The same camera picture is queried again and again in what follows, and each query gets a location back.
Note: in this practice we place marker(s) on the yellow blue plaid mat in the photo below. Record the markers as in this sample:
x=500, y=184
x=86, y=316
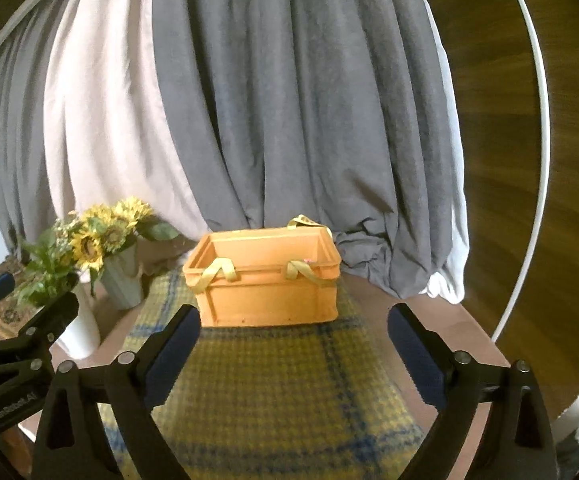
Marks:
x=279, y=400

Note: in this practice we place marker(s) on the pale pink curtain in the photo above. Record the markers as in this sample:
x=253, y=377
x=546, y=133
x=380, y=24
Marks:
x=119, y=110

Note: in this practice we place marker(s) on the narrow grey curtain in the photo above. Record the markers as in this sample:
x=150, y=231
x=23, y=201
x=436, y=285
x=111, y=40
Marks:
x=19, y=135

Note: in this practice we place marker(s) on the green leafy plant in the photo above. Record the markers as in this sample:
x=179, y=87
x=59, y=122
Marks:
x=44, y=270

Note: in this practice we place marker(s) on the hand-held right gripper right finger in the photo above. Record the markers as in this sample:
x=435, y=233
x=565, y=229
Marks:
x=417, y=347

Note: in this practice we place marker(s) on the white hoop tube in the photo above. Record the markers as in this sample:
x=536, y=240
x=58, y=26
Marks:
x=544, y=110

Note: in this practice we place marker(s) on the ribbed pale green vase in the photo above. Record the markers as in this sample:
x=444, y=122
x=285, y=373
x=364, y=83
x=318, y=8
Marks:
x=124, y=282

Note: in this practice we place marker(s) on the sunflower bouquet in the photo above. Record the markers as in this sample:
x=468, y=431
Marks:
x=99, y=240

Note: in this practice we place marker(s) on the patterned brown cloth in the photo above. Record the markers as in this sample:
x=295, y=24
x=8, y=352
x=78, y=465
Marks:
x=7, y=316

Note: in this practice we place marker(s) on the wide grey curtain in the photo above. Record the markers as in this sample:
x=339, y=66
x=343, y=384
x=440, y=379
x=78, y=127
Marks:
x=294, y=85

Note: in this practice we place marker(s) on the white sheer curtain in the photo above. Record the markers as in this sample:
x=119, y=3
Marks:
x=454, y=260

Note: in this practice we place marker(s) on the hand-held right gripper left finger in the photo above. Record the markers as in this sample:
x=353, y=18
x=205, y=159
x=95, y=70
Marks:
x=172, y=347

